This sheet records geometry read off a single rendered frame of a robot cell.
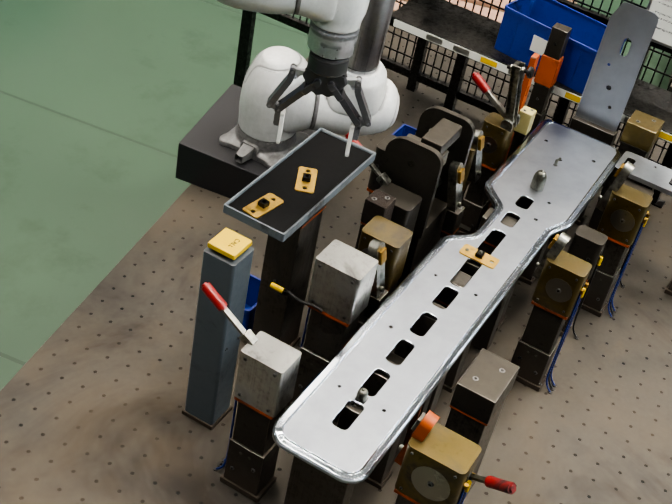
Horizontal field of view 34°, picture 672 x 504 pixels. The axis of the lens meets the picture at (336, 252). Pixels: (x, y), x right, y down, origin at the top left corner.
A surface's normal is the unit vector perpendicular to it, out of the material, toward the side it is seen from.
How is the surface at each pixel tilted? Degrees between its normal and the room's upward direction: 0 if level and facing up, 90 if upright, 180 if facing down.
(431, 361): 0
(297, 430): 0
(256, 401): 90
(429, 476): 90
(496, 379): 0
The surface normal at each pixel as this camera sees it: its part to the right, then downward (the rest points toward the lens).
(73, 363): 0.17, -0.76
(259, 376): -0.50, 0.48
